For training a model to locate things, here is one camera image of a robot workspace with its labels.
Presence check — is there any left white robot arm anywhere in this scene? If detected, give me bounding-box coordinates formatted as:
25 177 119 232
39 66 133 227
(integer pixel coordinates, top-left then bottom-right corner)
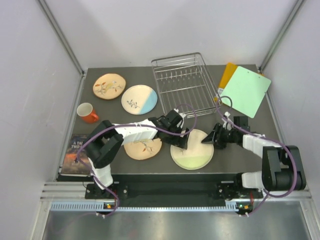
82 108 192 199

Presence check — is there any green cutting board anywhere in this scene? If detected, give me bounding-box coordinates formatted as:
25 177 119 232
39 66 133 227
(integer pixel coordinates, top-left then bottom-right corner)
219 66 271 119

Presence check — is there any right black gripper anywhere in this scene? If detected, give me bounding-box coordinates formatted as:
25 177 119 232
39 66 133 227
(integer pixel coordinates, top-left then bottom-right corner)
201 123 238 150

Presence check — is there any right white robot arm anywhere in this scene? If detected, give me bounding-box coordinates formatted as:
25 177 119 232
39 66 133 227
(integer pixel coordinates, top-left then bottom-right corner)
201 116 307 198

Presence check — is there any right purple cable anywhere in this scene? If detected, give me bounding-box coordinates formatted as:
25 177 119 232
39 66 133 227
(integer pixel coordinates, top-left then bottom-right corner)
214 95 298 218

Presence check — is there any book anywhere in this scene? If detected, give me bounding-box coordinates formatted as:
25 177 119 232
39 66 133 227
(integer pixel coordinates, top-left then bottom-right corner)
59 134 90 177

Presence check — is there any green and cream plate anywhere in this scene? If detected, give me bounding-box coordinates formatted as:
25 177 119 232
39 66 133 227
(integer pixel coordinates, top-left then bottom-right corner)
170 129 215 171

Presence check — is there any yellow cutting board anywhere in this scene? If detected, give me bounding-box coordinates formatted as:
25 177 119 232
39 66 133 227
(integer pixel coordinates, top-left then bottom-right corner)
213 62 265 103

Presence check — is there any orange mug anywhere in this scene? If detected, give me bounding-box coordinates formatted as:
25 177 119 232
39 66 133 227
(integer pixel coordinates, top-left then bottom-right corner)
76 102 100 124

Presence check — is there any grey cable duct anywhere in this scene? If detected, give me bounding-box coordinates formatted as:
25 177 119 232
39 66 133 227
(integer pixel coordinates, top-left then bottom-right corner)
49 199 252 213

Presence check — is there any blue and cream plate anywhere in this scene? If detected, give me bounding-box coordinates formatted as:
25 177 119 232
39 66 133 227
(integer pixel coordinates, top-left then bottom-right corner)
121 84 158 115

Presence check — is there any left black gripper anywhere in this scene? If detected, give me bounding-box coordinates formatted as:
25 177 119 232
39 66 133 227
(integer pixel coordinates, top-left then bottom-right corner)
161 125 191 150

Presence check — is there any purple cable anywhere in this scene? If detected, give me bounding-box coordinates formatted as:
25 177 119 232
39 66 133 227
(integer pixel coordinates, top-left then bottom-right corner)
214 95 298 218
76 103 198 219

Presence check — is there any bird plate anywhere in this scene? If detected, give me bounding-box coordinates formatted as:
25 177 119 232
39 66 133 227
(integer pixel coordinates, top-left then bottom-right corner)
124 138 162 161
92 73 127 100

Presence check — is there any wire dish rack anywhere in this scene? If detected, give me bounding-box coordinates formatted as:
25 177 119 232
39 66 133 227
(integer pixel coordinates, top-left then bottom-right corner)
151 52 219 118

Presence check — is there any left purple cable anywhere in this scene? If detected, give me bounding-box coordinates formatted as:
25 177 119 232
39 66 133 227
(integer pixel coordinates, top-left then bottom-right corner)
76 103 198 219

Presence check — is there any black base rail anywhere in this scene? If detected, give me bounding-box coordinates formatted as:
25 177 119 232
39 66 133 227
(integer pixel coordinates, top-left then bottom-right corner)
84 180 253 201

